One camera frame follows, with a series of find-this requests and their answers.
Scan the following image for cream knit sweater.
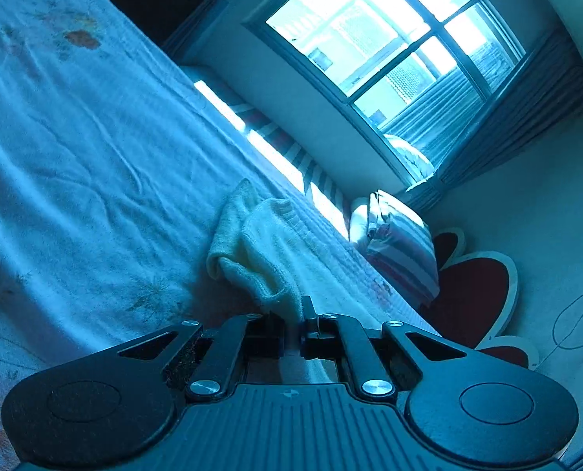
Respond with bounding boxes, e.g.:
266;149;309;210
206;179;341;382

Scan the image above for striped folded quilt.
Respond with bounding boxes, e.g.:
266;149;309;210
349;190;439;309

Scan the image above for striped mattress sheet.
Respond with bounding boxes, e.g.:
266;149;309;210
182;66;351;238

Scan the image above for red white scalloped headboard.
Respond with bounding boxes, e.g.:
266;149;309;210
419;228;539;370

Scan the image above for floral white bedspread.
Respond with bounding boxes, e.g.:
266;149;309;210
0;0;422;470

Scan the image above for right blue curtain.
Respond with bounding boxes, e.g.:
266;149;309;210
389;26;583;212

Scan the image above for blue curtain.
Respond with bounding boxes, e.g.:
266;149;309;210
389;26;583;212
163;0;238;63

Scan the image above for left blue curtain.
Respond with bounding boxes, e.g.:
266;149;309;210
163;0;238;63

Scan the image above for air conditioner power cable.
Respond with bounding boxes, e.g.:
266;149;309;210
533;278;583;371

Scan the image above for window with grey frame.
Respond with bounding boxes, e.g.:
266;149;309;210
248;0;525;186

